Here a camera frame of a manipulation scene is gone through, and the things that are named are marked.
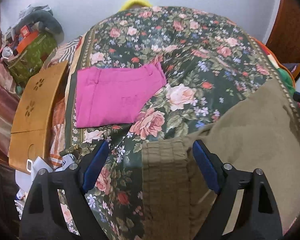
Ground folded pink pants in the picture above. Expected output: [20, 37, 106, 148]
[75, 62, 166, 128]

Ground colourful fleece blanket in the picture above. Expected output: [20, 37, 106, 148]
[252, 37, 296, 96]

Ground wooden lap desk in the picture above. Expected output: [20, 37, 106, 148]
[8, 61, 68, 174]

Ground olive khaki pants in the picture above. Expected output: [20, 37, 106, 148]
[142, 79, 300, 239]

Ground floral dark green bedspread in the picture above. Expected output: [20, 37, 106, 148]
[57, 5, 300, 240]

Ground yellow pillow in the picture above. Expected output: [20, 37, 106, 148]
[119, 0, 152, 11]

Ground orange box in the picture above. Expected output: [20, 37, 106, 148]
[17, 25, 39, 54]

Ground green storage bag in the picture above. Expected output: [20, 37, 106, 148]
[7, 33, 57, 88]

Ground white paper pile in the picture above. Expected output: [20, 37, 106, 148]
[14, 154, 75, 219]

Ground brown wooden door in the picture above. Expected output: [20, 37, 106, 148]
[266, 0, 300, 64]

